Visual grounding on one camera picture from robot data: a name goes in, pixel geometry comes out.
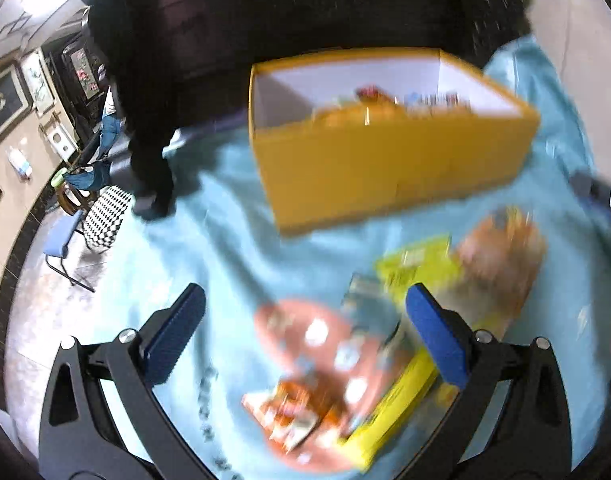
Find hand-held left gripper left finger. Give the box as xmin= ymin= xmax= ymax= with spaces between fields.
xmin=38 ymin=282 xmax=207 ymax=480

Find light blue cloth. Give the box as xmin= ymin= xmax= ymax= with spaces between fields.
xmin=68 ymin=35 xmax=611 ymax=480

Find round pink snack packet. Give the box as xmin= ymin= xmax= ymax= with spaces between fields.
xmin=252 ymin=299 xmax=411 ymax=473

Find brown snack packet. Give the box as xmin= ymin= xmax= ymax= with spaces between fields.
xmin=454 ymin=205 xmax=547 ymax=342

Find dark framed flower picture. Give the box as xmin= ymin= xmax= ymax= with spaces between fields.
xmin=59 ymin=41 xmax=109 ymax=107

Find red packet in box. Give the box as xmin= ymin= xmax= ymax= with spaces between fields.
xmin=354 ymin=86 xmax=392 ymax=105

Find light framed picture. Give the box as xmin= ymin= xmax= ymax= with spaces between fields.
xmin=22 ymin=49 xmax=57 ymax=117

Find white wall device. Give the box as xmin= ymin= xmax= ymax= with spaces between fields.
xmin=6 ymin=146 xmax=34 ymax=179

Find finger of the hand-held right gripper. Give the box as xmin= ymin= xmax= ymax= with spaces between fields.
xmin=569 ymin=169 xmax=611 ymax=227

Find teal snack packet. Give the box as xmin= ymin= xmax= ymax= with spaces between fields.
xmin=342 ymin=272 xmax=407 ymax=357

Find small framed wall panel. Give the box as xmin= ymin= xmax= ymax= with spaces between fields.
xmin=46 ymin=121 xmax=79 ymax=162

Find blue seat metal chair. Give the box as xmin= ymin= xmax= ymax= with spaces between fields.
xmin=43 ymin=209 xmax=97 ymax=294

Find yellow cardboard box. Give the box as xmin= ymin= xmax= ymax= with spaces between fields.
xmin=248 ymin=47 xmax=542 ymax=236

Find orange patterned snack packet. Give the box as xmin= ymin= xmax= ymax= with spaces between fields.
xmin=242 ymin=379 xmax=347 ymax=453

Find checkered stool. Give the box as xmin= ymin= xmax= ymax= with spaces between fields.
xmin=82 ymin=185 xmax=137 ymax=254

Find green yellow snack packet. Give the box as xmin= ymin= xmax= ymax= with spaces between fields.
xmin=374 ymin=234 xmax=462 ymax=312

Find wooden chair with blue cloth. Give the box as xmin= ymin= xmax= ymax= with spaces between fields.
xmin=50 ymin=159 xmax=112 ymax=217

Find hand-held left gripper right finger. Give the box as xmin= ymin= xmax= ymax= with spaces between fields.
xmin=405 ymin=282 xmax=573 ymax=480

